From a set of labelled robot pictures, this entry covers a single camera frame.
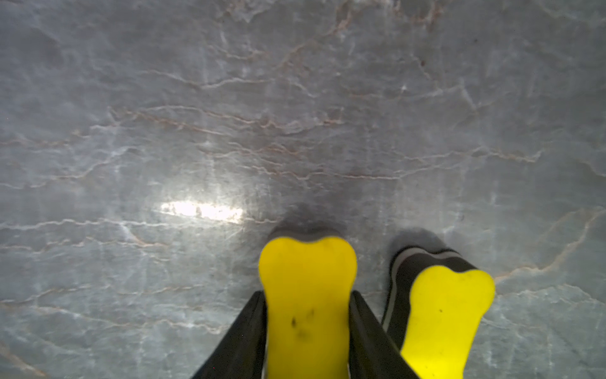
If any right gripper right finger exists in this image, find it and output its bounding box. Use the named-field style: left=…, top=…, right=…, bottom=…
left=349, top=291, right=418, bottom=379

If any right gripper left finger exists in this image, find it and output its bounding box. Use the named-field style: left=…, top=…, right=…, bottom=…
left=193, top=291, right=267, bottom=379

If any yellow eraser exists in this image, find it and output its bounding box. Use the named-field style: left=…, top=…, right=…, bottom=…
left=382, top=246, right=496, bottom=378
left=259, top=235, right=358, bottom=378

